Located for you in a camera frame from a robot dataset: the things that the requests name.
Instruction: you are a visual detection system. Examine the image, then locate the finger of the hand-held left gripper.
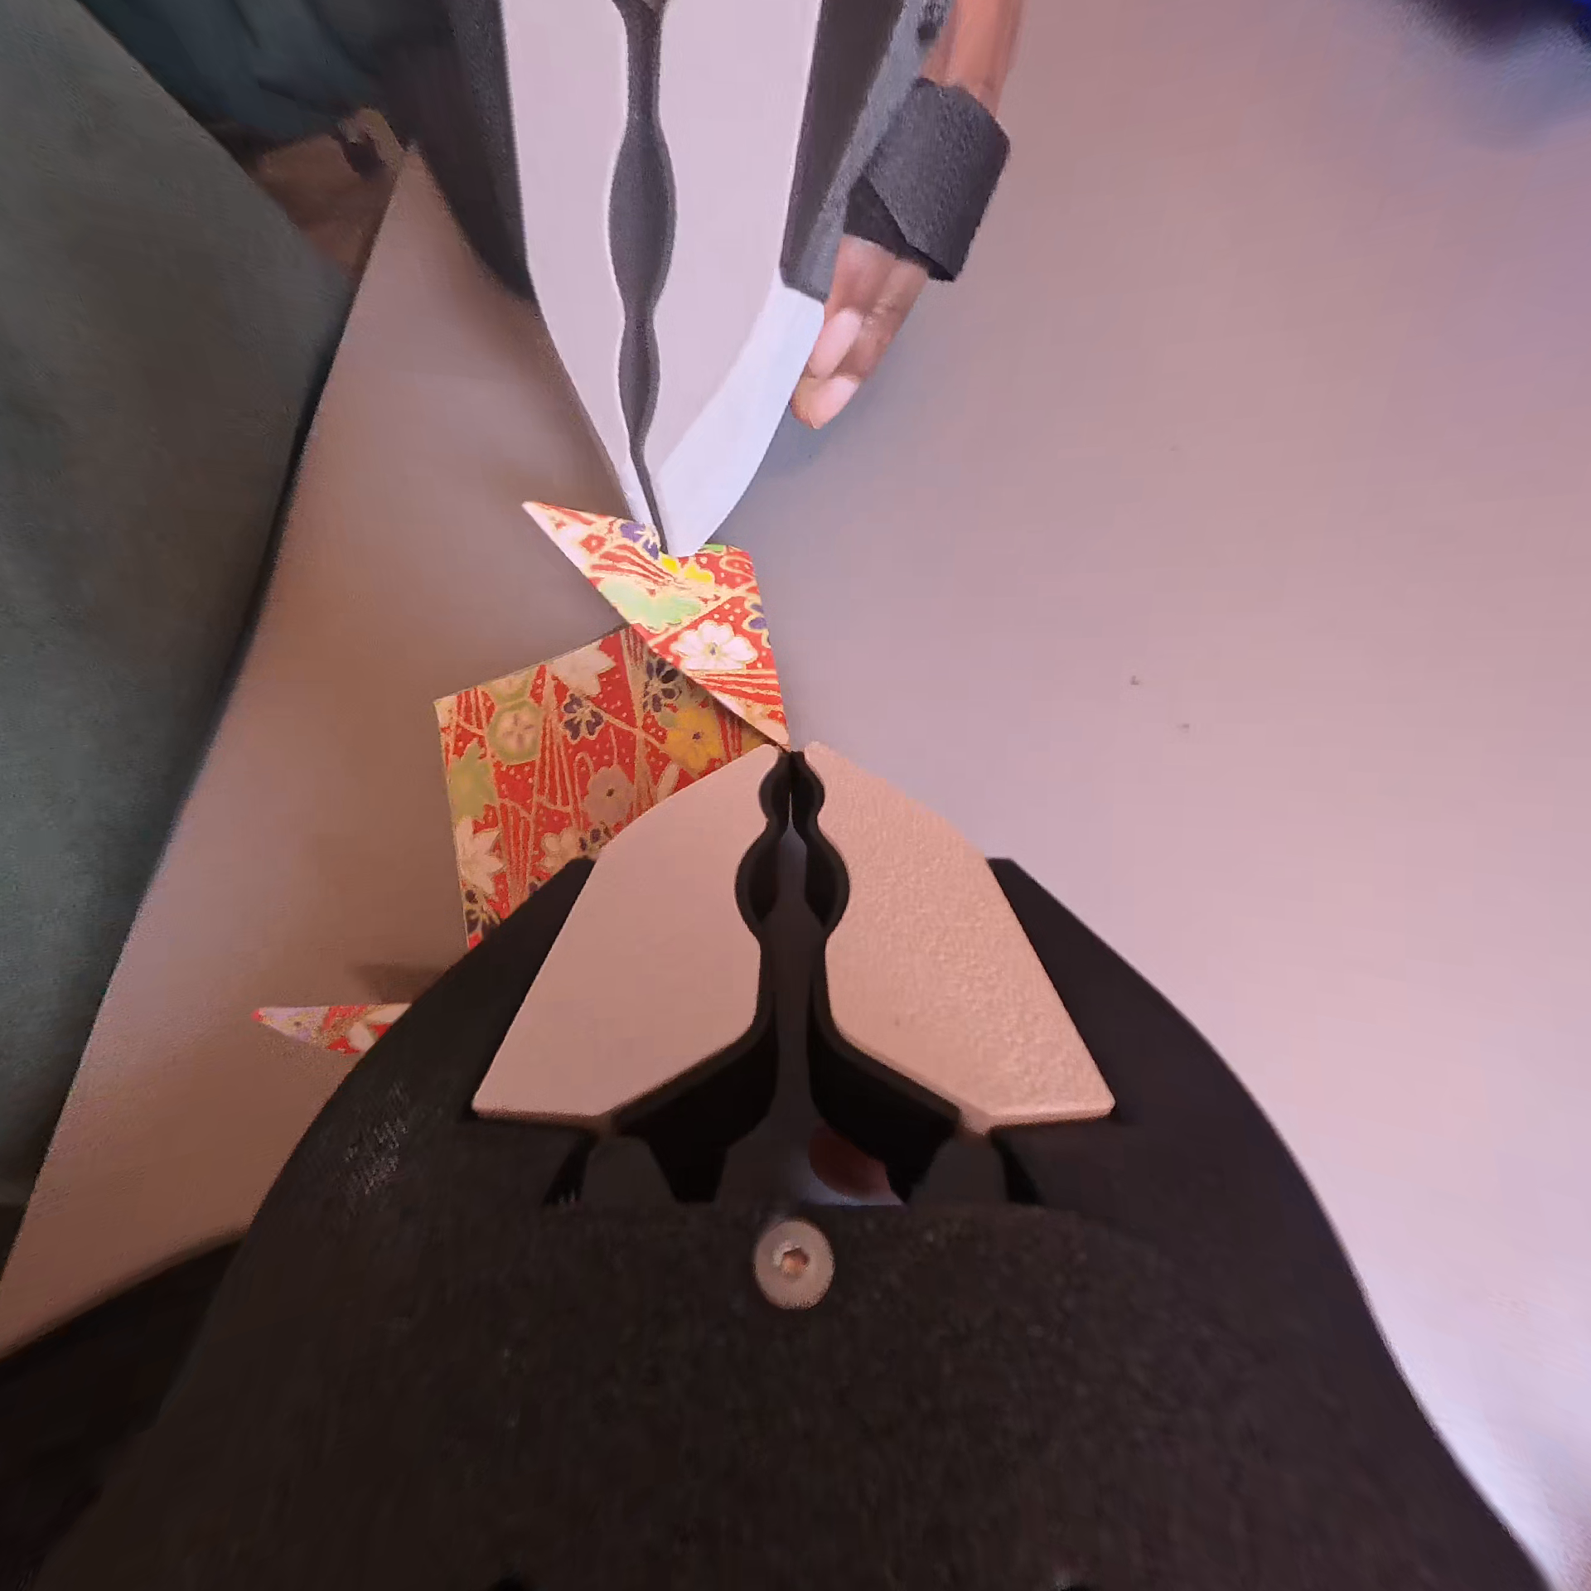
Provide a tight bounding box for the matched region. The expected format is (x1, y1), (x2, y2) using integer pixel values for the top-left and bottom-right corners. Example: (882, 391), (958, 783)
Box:
(500, 0), (668, 543)
(640, 0), (831, 550)

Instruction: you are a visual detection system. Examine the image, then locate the green backed red floral paper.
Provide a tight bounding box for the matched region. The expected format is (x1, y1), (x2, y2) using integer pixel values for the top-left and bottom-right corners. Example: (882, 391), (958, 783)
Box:
(254, 497), (791, 1066)

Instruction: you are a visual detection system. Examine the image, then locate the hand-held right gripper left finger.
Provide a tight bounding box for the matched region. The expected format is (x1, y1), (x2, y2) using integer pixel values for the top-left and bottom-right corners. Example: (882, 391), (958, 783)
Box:
(468, 742), (791, 1189)

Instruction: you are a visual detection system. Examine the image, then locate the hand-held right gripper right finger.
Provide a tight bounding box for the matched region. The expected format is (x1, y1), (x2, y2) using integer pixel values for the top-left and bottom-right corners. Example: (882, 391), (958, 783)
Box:
(795, 742), (1115, 1189)

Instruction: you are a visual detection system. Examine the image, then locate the person's left hand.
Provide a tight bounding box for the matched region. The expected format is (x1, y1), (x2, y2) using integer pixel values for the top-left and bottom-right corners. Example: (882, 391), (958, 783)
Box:
(791, 0), (1026, 431)

